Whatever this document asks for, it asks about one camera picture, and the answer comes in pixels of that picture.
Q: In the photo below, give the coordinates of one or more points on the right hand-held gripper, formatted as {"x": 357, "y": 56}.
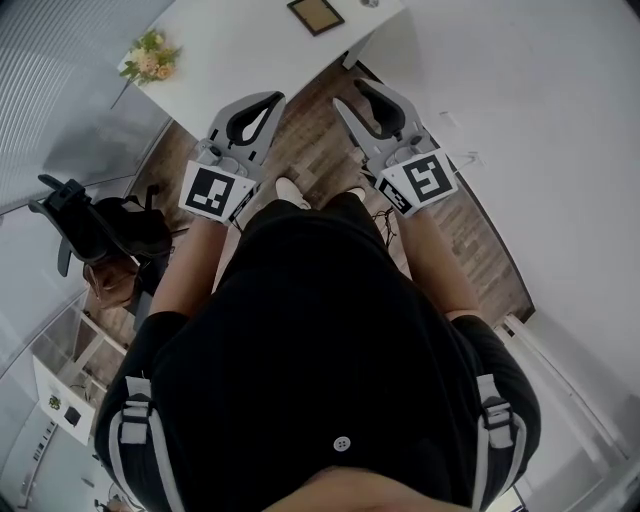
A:
{"x": 425, "y": 180}

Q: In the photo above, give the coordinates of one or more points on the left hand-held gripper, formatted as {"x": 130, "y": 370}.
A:
{"x": 210, "y": 192}

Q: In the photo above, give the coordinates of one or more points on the black picture frame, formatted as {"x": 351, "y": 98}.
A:
{"x": 315, "y": 17}

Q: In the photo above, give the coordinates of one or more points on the person's right forearm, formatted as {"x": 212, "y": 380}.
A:
{"x": 435, "y": 265}

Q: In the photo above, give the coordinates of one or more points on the person's left forearm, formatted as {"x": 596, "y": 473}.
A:
{"x": 185, "y": 265}

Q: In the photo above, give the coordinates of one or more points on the white table leg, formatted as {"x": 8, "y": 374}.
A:
{"x": 357, "y": 52}

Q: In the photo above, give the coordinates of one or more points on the person's right white shoe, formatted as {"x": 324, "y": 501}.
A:
{"x": 356, "y": 192}

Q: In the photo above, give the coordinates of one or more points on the person's white shoe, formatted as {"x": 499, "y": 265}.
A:
{"x": 292, "y": 192}
{"x": 356, "y": 192}

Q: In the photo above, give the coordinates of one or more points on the person's left white shoe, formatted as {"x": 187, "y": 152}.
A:
{"x": 292, "y": 192}

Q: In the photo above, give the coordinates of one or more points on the yellow flower bouquet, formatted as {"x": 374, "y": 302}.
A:
{"x": 150, "y": 60}

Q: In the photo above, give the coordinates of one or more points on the black shorts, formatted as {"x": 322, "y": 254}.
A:
{"x": 310, "y": 235}

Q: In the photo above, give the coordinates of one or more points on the black office chair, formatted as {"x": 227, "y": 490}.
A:
{"x": 90, "y": 225}

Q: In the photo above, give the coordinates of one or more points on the black shirt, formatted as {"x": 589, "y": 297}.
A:
{"x": 320, "y": 375}

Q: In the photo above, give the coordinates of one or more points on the white shelf unit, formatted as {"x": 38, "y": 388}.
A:
{"x": 75, "y": 350}

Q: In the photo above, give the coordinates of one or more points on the white shirt button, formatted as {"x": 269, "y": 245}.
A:
{"x": 341, "y": 443}

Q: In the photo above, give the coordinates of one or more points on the small potted plant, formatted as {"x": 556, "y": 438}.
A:
{"x": 54, "y": 401}

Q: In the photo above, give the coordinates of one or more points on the small black box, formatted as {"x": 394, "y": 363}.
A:
{"x": 72, "y": 416}

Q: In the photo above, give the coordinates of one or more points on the person's face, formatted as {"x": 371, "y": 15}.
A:
{"x": 360, "y": 495}

